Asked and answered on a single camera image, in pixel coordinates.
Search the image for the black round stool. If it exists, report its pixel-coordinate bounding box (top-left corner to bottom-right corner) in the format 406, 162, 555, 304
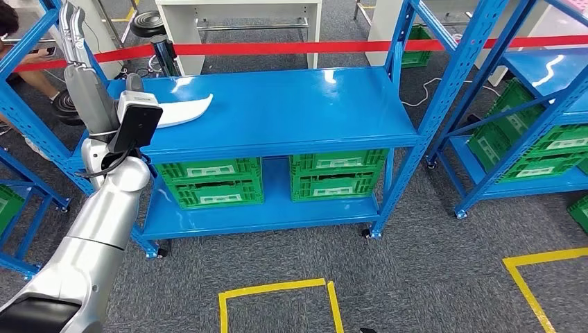
130, 10, 166, 39
51, 89, 86, 126

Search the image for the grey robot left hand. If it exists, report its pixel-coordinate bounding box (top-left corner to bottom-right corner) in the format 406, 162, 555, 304
58, 1, 146, 138

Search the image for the white curved plastic part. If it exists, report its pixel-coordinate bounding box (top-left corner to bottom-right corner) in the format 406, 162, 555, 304
153, 94, 214, 130

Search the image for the red barrier belt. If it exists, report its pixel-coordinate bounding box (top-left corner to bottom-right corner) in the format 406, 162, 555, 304
13, 43, 155, 74
172, 34, 588, 57

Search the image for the black camera cable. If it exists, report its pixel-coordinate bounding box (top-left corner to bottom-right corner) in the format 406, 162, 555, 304
74, 149, 141, 180

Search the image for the yellow floor tape square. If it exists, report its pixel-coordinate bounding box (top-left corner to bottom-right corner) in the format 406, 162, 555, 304
501, 247, 588, 333
218, 277, 345, 333

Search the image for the person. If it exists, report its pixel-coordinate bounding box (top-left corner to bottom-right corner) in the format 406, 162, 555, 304
0, 0, 63, 162

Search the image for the blue steel shelf rack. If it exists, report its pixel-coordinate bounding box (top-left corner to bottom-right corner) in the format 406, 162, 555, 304
0, 0, 508, 259
424, 0, 588, 221
0, 146, 72, 281

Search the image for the pale grey cabinet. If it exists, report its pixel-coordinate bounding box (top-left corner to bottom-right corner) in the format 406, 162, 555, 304
69, 0, 123, 79

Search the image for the white floor cable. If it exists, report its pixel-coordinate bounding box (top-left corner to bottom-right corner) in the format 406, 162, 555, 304
401, 77, 501, 108

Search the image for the black barrier post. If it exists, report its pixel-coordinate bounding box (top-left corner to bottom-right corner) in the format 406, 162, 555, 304
150, 34, 181, 78

